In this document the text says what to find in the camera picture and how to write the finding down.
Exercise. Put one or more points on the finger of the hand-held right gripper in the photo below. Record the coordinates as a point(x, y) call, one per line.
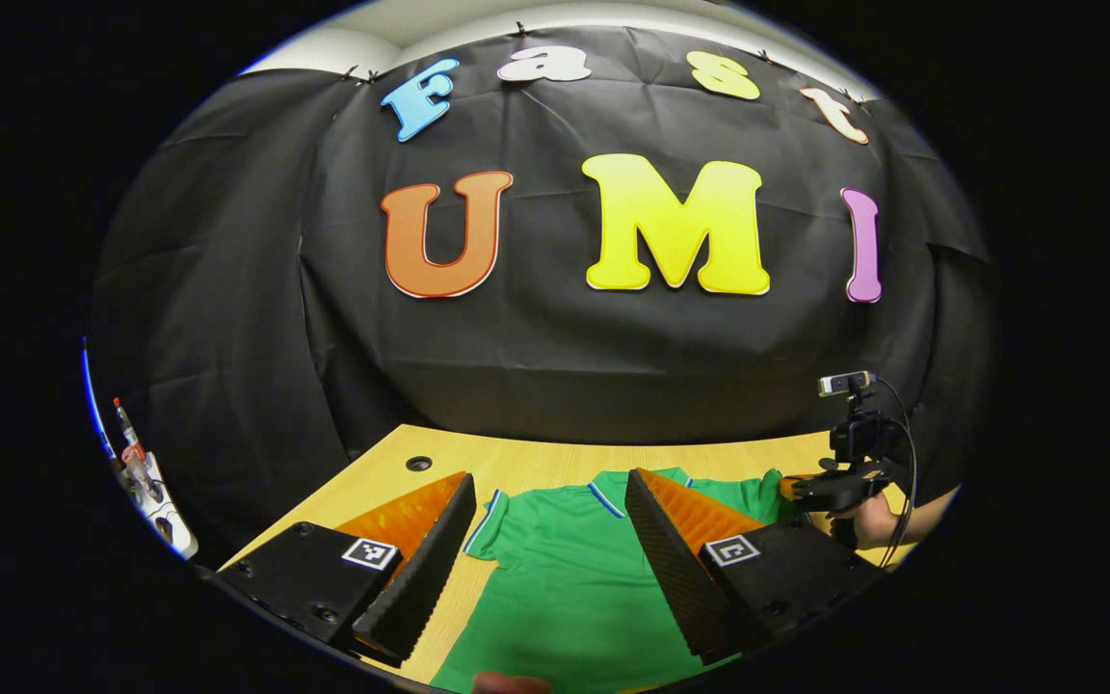
point(810, 492)

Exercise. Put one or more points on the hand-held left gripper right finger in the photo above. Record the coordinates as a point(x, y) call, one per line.
point(671, 569)

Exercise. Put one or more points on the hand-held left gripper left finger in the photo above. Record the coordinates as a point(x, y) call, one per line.
point(420, 578)

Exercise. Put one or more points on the green T-shirt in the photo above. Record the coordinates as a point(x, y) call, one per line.
point(555, 598)

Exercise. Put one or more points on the black backdrop cloth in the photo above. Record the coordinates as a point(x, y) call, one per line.
point(565, 366)

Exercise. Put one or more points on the white power strip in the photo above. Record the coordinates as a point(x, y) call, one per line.
point(170, 525)

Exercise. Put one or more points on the red and white plug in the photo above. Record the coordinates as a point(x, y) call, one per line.
point(134, 453)

